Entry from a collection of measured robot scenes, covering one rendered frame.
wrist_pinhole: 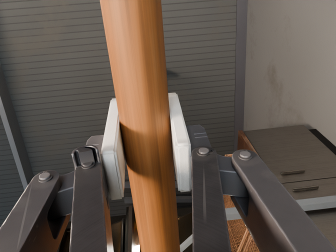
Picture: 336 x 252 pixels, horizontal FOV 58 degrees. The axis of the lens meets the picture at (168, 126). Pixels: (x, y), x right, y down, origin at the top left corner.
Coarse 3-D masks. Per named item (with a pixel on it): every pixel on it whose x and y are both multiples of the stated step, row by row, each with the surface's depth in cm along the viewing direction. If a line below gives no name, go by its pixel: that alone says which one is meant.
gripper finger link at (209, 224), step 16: (192, 160) 14; (208, 160) 14; (192, 176) 13; (208, 176) 13; (192, 192) 12; (208, 192) 12; (192, 208) 11; (208, 208) 11; (224, 208) 11; (192, 224) 10; (208, 224) 10; (224, 224) 10; (192, 240) 10; (208, 240) 10; (224, 240) 10
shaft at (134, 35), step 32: (128, 0) 14; (160, 0) 15; (128, 32) 14; (160, 32) 15; (128, 64) 15; (160, 64) 16; (128, 96) 16; (160, 96) 16; (128, 128) 17; (160, 128) 17; (128, 160) 18; (160, 160) 18; (160, 192) 19; (160, 224) 20
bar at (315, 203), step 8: (296, 200) 144; (304, 200) 144; (312, 200) 143; (320, 200) 143; (328, 200) 143; (232, 208) 142; (304, 208) 142; (312, 208) 143; (320, 208) 143; (232, 216) 140; (240, 216) 141; (184, 248) 148
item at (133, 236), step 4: (132, 208) 213; (128, 212) 208; (132, 212) 209; (128, 216) 205; (132, 216) 206; (128, 220) 201; (132, 220) 203; (128, 224) 198; (132, 224) 200; (128, 228) 195; (132, 228) 197; (136, 228) 210; (128, 232) 192; (132, 232) 194; (136, 232) 207; (128, 236) 189; (132, 236) 191; (136, 236) 204; (128, 240) 187; (132, 240) 188; (136, 240) 201; (128, 244) 184; (132, 244) 186; (136, 244) 198; (128, 248) 181; (132, 248) 183; (136, 248) 195
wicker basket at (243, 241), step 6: (228, 198) 218; (228, 204) 218; (228, 222) 206; (234, 222) 204; (240, 222) 202; (228, 228) 201; (234, 228) 200; (240, 228) 198; (246, 228) 157; (234, 234) 196; (240, 234) 194; (246, 234) 159; (234, 240) 192; (240, 240) 190; (246, 240) 161; (252, 240) 162; (234, 246) 188; (240, 246) 163
